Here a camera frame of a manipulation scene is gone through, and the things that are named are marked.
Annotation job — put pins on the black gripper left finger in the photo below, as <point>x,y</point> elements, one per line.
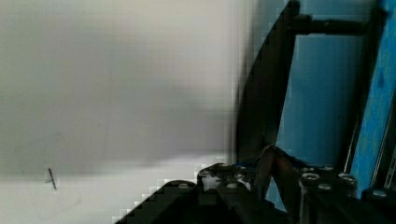
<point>236,192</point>

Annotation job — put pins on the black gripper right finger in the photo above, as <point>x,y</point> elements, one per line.
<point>315,195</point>

